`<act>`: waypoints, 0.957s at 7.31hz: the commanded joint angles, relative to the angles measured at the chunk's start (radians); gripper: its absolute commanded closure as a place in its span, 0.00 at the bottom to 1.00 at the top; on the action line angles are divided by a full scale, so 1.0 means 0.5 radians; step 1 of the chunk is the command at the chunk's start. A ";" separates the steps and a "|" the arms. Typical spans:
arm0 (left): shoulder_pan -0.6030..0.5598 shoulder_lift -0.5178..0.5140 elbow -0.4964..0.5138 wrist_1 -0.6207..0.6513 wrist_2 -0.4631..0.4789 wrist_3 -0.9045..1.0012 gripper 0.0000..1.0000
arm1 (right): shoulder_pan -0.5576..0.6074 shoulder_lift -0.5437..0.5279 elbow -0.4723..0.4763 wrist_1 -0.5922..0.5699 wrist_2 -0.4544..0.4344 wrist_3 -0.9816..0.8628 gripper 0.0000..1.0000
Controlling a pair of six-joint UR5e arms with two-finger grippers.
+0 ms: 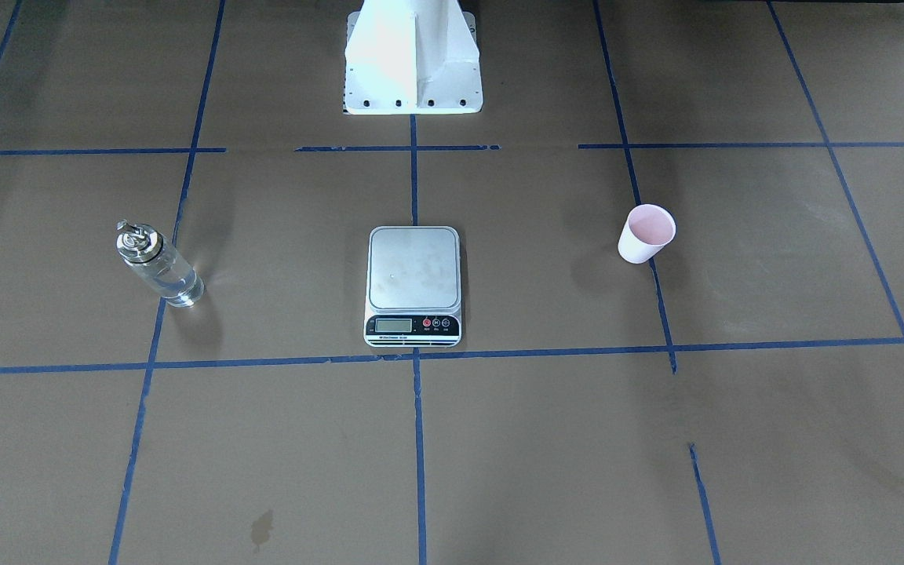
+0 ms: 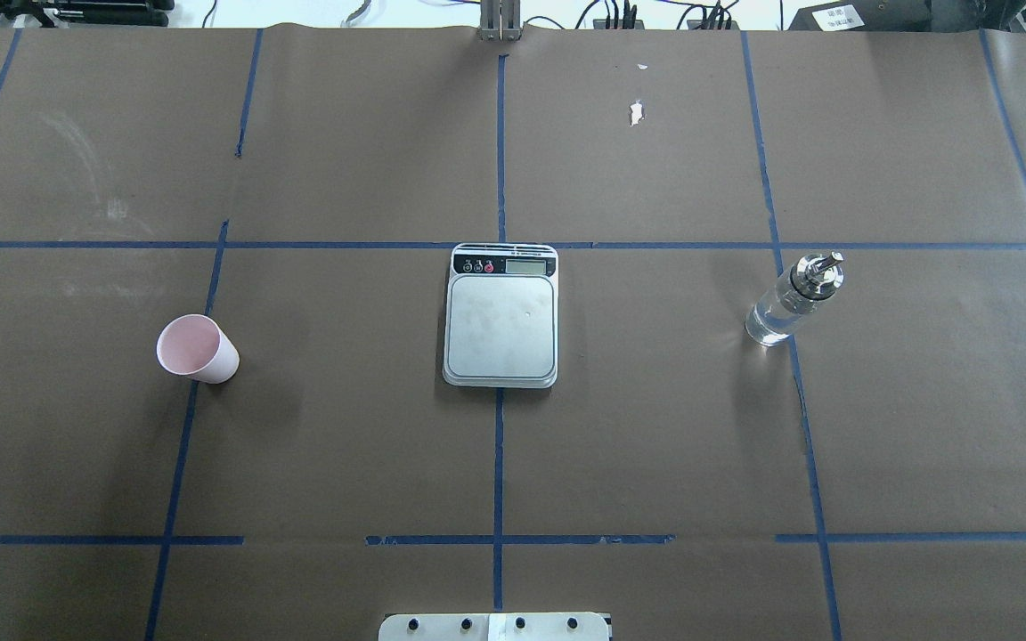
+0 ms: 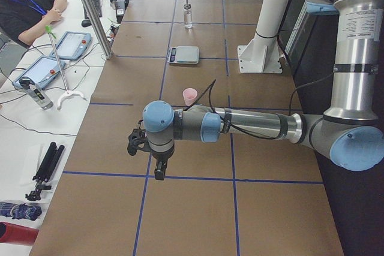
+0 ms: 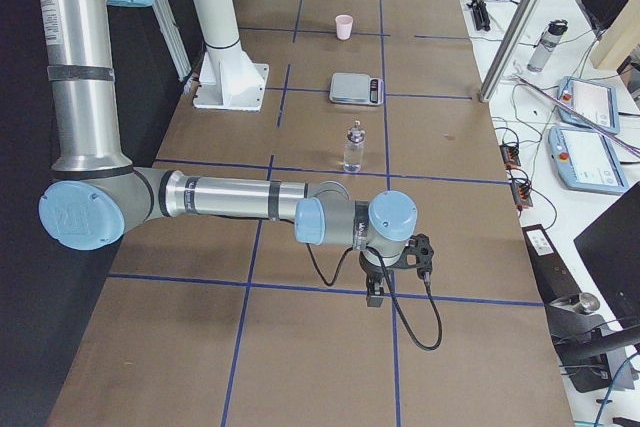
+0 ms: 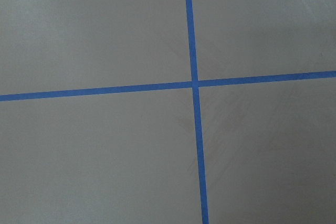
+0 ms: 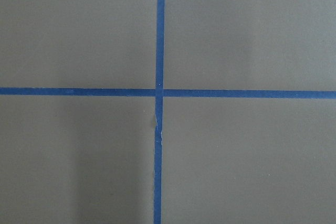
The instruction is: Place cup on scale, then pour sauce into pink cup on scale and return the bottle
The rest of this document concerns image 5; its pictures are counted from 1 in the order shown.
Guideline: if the brown paper table cover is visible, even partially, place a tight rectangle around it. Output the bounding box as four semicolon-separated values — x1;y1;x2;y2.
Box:
1;0;335;223

